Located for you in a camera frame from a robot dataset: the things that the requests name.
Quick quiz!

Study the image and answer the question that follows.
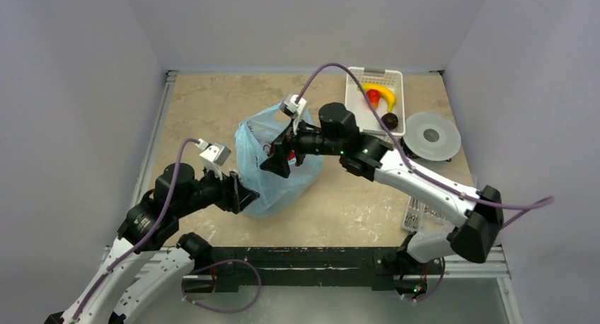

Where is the barcode label card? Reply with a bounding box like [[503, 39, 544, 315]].
[[401, 197, 425, 232]]

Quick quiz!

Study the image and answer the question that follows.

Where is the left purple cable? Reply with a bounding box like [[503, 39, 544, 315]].
[[70, 138, 202, 323]]

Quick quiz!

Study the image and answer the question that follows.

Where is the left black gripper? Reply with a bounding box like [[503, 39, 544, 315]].
[[175, 161, 259, 217]]

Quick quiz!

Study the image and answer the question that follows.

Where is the clear plastic bag of parts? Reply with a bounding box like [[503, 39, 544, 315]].
[[416, 173, 479, 227]]

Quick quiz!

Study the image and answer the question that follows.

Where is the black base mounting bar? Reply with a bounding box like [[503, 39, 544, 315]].
[[166, 246, 444, 294]]

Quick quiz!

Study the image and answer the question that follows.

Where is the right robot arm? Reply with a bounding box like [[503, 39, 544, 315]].
[[260, 103, 504, 272]]

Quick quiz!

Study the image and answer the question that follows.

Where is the red fake pear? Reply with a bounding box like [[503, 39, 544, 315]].
[[367, 89, 381, 108]]

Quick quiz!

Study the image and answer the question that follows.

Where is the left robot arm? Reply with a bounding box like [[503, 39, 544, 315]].
[[46, 162, 260, 323]]

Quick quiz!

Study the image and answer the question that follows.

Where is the dark purple fake plum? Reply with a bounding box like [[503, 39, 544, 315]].
[[381, 112, 399, 131]]

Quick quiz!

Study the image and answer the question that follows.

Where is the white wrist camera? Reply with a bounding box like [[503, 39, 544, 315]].
[[279, 94, 306, 135], [196, 139, 231, 180]]

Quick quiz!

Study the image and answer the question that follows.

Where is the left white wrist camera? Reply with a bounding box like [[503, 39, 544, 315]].
[[196, 139, 231, 180]]

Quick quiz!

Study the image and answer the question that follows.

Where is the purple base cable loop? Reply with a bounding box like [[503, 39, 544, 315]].
[[181, 258, 262, 313]]

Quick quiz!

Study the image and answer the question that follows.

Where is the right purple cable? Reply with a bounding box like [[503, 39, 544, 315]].
[[294, 62, 555, 229]]

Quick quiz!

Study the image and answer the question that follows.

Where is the round white scale disc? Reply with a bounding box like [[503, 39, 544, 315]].
[[403, 112, 461, 162]]

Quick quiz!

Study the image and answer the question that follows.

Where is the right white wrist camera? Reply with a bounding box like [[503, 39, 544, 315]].
[[279, 94, 306, 135]]

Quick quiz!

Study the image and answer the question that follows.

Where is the white plastic basket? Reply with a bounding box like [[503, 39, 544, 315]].
[[342, 66, 405, 138]]

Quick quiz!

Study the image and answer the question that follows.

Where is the aluminium frame rail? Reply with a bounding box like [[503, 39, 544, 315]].
[[84, 69, 179, 324]]

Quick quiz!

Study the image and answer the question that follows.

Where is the blue printed plastic bag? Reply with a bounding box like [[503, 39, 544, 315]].
[[235, 105, 324, 218]]

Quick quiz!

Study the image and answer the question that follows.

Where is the yellow fake banana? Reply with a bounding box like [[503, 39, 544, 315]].
[[362, 83, 396, 112]]

